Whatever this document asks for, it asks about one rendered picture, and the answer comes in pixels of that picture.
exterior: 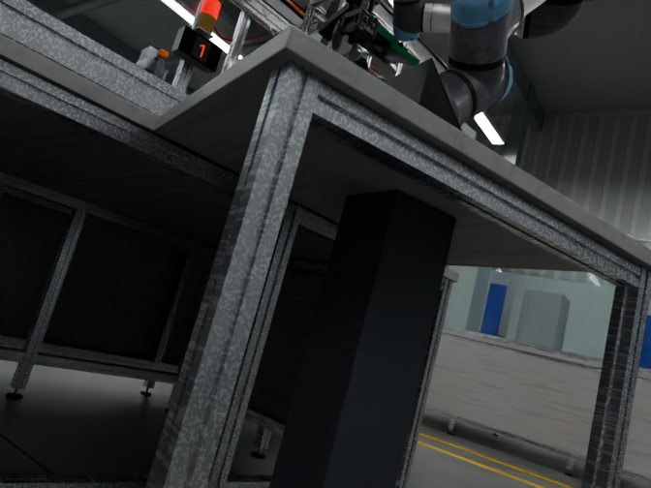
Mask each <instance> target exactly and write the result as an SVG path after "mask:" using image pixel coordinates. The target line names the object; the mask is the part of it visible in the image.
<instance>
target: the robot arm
mask: <svg viewBox="0 0 651 488"><path fill-rule="evenodd" d="M379 4H380V0H348V4H346V5H345V6H344V7H343V8H342V9H340V10H339V11H338V12H337V13H335V14H334V15H333V16H332V17H330V18H329V19H328V20H327V21H326V22H324V23H323V24H322V25H321V26H319V28H318V30H319V34H320V35H321V36H322V37H324V38H325V39H326V40H327V41H328V42H330V41H331V40H332V49H333V50H334V51H335V52H337V53H339V54H340V55H342V56H343V57H345V58H347V59H348V60H350V61H351V62H355V61H357V60H358V59H359V57H360V55H361V53H360V52H358V49H359V43H362V44H367V43H368V42H372V41H374V40H375V36H376V32H377V29H378V25H379V22H378V21H377V20H376V16H375V17H374V16H373V15H374V14H373V11H374V8H375V6H376V5H379ZM583 4H584V0H452V3H420V0H392V9H393V21H392V25H393V35H394V38H395V39H396V40H398V41H402V42H408V41H413V40H415V39H417V38H418V37H419V33H420V32H424V33H449V63H448V69H447V70H446V71H444V72H442V73H440V74H439V75H440V78H441V80H442V82H443V84H444V86H445V89H446V91H447V94H448V96H449V100H450V103H451V105H452V107H453V110H454V112H455V115H456V117H457V120H458V122H459V124H460V127H461V126H462V125H463V123H465V122H466V121H468V120H470V119H472V118H473V117H475V116H477V115H478V114H480V113H482V112H483V111H485V110H487V109H490V108H492V107H494V106H496V105H497V104H498V103H499V102H500V101H502V100H503V99H504V98H505V97H506V96H507V94H508V93H509V91H510V89H511V87H512V78H513V74H512V66H510V65H509V62H510V61H509V59H508V58H507V56H506V52H507V44H508V38H509V36H510V35H512V34H516V35H518V36H519V37H520V39H536V38H540V37H544V36H547V35H550V34H553V33H555V32H557V31H559V30H561V29H563V28H564V27H566V26H567V25H568V24H570V23H571V22H572V21H573V20H574V19H575V18H576V17H577V15H578V14H579V13H580V11H581V9H582V7H583ZM372 19H373V20H374V21H373V20H372ZM374 32H375V33H374ZM373 36H374V37H373Z"/></svg>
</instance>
